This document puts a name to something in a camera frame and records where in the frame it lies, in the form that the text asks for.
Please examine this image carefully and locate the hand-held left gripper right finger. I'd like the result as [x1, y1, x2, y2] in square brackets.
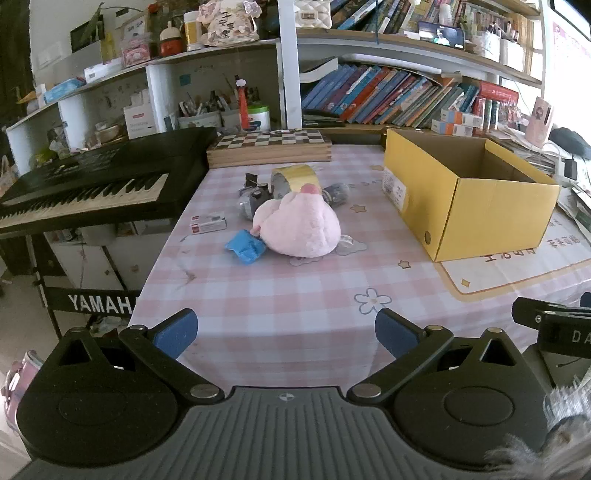
[346, 308, 525, 402]

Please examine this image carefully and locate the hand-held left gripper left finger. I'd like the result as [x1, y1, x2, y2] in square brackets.
[44, 308, 221, 401]

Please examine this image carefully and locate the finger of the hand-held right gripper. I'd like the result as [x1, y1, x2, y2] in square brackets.
[512, 298, 561, 330]

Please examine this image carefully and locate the yellow cardboard box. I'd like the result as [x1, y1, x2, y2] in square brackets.
[383, 128, 561, 263]

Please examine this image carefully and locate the blue packet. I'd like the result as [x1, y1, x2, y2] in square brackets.
[225, 229, 267, 265]

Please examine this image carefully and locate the white staple box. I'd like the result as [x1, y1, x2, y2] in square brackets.
[190, 212, 228, 235]

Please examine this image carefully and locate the pink plush toy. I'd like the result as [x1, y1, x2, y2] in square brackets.
[252, 184, 342, 258]

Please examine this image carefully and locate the yellow tape roll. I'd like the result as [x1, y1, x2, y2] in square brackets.
[271, 165, 321, 201]

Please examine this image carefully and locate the pink checked cloth desktop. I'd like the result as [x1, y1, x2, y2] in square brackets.
[127, 138, 591, 393]

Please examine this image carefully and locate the black keyboard stand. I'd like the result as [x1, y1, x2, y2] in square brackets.
[25, 231, 141, 340]

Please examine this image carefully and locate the clear plastic piece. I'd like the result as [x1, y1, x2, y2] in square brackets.
[339, 234, 369, 256]

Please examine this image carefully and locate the grey fluffy sleeve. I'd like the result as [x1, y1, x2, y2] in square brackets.
[485, 381, 591, 480]

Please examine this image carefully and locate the grey plush toy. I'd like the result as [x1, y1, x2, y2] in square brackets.
[322, 182, 352, 207]

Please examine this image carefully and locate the pink striped object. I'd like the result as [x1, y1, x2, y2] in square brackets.
[0, 350, 44, 432]

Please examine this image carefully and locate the stack of papers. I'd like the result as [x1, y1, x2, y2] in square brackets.
[485, 124, 559, 174]

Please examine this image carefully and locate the black pouch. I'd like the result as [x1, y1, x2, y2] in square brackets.
[549, 127, 591, 160]

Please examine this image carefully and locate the black electronic keyboard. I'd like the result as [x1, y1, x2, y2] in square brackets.
[0, 127, 218, 238]

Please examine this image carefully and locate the white pen holder with brushes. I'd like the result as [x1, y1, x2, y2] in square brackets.
[178, 88, 222, 130]

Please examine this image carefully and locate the wooden chessboard box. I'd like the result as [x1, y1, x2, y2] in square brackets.
[206, 129, 333, 169]

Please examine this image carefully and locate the white box red label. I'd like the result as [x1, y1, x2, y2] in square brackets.
[124, 104, 154, 139]

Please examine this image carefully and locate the red thick book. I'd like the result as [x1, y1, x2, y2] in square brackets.
[478, 82, 520, 101]

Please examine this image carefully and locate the black stapler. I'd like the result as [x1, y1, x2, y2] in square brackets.
[302, 110, 346, 128]

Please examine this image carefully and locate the white jar green lid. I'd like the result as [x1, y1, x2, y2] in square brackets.
[247, 104, 271, 132]

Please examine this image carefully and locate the red glue tube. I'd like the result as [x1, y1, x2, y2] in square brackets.
[235, 78, 251, 132]

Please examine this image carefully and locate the row of thin picture books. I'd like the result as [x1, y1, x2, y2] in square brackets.
[300, 65, 481, 127]

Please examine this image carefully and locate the white pen cup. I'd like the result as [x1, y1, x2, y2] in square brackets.
[501, 39, 527, 68]
[475, 32, 502, 63]

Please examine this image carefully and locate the blue tissue pack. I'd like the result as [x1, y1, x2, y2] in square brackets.
[44, 78, 87, 104]

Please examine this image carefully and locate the white flat box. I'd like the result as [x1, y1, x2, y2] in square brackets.
[84, 62, 124, 84]

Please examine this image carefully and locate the pink box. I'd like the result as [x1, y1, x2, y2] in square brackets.
[121, 39, 153, 65]

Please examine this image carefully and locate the white bookshelf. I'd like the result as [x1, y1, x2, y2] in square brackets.
[4, 0, 546, 153]

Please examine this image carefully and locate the red doll jar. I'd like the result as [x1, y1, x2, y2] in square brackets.
[158, 21, 185, 58]

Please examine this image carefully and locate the smartphone showing video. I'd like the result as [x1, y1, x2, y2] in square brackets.
[418, 21, 465, 49]

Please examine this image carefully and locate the yellow white bottle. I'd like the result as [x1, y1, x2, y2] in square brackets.
[184, 10, 204, 51]

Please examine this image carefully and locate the cream fabric ornament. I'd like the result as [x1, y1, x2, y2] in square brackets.
[196, 0, 260, 47]

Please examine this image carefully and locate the white quilted handbag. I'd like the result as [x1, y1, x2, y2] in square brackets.
[295, 0, 333, 31]

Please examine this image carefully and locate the pink wall poster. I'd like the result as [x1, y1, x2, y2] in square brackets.
[551, 21, 591, 127]

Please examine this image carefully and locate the white light switch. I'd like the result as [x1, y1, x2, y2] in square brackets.
[37, 41, 64, 70]

